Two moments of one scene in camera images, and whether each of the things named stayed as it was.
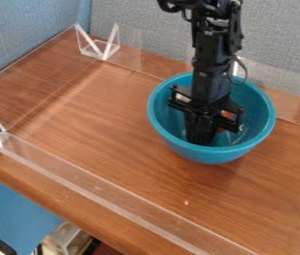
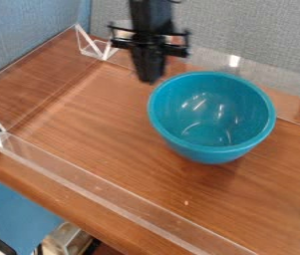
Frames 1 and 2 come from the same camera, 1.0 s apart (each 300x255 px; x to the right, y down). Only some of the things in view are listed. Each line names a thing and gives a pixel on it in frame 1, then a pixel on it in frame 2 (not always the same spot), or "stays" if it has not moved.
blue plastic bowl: [232, 146] stays
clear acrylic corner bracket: [101, 49] stays
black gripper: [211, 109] to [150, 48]
